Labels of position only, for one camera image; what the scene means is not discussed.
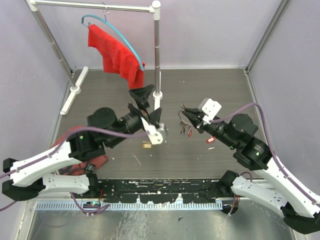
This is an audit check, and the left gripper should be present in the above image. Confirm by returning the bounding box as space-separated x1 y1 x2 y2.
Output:
108 84 164 149

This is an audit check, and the wire keyring with keys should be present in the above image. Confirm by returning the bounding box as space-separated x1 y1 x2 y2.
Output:
178 103 192 135

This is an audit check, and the small key red tag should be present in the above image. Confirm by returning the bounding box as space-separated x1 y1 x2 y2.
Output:
187 129 193 138

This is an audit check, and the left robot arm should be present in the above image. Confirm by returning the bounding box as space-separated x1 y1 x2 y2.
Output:
1 84 167 202

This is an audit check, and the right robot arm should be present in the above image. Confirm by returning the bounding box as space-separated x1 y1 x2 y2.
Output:
181 102 320 235

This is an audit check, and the key with red tag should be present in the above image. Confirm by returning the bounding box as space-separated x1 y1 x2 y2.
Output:
206 136 216 144

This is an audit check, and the key with yellow tag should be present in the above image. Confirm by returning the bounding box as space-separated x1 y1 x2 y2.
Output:
142 143 153 149

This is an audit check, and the red shirt on hanger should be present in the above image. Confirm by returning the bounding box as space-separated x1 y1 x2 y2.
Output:
88 24 145 90

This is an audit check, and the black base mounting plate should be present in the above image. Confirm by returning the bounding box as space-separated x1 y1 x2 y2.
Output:
75 178 230 204

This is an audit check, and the maroon shirt on table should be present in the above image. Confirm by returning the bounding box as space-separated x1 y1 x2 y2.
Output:
51 125 108 176

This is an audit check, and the metal clothes rack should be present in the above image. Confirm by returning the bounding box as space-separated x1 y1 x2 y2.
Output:
26 0 163 115

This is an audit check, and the blue clothes hanger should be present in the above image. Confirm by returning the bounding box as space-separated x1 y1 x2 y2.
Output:
81 13 145 71

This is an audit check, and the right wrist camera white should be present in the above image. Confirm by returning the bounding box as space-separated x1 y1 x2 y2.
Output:
197 98 222 125

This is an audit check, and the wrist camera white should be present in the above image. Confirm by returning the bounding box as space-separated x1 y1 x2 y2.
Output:
197 98 222 125
140 117 168 145

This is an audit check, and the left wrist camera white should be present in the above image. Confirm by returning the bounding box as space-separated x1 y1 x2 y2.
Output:
140 117 168 145

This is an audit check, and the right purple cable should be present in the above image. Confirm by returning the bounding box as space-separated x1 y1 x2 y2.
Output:
209 102 320 216

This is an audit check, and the purple cable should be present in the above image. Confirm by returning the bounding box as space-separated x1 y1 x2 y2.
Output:
0 126 150 227
209 102 320 216

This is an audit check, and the white slotted cable duct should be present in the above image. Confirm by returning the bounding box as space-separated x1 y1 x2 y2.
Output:
35 200 223 211

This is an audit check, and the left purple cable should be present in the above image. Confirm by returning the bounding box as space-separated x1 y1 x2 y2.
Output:
0 126 150 227

